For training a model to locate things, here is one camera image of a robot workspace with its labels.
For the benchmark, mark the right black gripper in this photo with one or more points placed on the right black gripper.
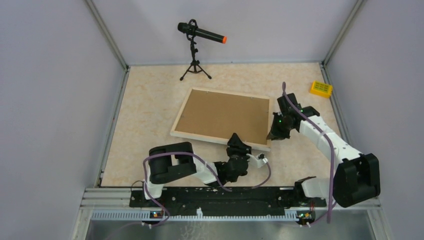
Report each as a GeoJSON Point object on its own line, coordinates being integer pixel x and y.
{"type": "Point", "coordinates": [275, 134]}

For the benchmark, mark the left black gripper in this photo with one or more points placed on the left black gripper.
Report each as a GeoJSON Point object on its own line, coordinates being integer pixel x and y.
{"type": "Point", "coordinates": [235, 145]}

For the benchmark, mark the light wooden picture frame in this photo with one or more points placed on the light wooden picture frame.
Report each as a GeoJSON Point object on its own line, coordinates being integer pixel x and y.
{"type": "Point", "coordinates": [185, 109]}

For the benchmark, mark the brown cardboard backing board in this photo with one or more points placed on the brown cardboard backing board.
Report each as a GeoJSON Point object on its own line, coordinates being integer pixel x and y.
{"type": "Point", "coordinates": [222, 116]}

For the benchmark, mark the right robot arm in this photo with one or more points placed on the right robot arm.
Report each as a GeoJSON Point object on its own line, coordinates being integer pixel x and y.
{"type": "Point", "coordinates": [355, 175]}

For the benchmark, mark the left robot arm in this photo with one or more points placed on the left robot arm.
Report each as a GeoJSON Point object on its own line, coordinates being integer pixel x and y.
{"type": "Point", "coordinates": [168, 163]}

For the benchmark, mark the yellow rectangular block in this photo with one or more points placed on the yellow rectangular block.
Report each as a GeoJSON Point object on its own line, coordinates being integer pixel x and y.
{"type": "Point", "coordinates": [321, 89]}

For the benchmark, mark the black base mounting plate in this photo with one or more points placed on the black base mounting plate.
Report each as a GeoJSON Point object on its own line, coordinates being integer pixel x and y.
{"type": "Point", "coordinates": [216, 202]}

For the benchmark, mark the black tripod mic stand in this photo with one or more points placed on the black tripod mic stand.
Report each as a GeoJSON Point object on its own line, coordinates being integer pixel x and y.
{"type": "Point", "coordinates": [194, 66]}

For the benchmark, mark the black microphone orange tip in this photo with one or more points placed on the black microphone orange tip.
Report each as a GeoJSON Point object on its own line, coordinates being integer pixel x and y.
{"type": "Point", "coordinates": [195, 31]}

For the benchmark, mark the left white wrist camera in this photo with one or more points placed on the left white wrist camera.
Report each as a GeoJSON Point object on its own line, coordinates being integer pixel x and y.
{"type": "Point", "coordinates": [257, 161]}

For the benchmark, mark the aluminium rail front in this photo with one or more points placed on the aluminium rail front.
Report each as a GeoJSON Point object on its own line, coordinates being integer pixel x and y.
{"type": "Point", "coordinates": [105, 214]}

